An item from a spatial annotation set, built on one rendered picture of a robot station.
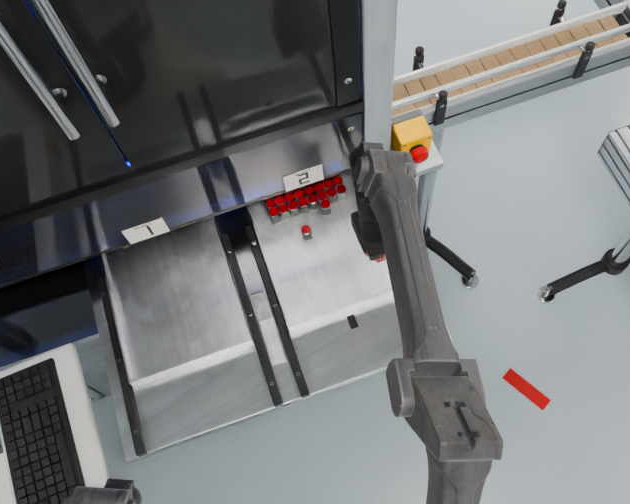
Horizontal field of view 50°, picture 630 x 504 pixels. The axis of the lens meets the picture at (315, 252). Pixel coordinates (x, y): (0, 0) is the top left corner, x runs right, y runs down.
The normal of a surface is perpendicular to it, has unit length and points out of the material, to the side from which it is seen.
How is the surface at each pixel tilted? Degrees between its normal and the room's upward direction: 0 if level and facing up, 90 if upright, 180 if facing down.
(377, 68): 90
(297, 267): 0
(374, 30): 90
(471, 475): 39
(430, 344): 21
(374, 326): 0
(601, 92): 0
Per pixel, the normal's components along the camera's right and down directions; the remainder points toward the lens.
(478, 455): 0.22, 0.18
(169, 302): -0.07, -0.40
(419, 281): 0.21, -0.59
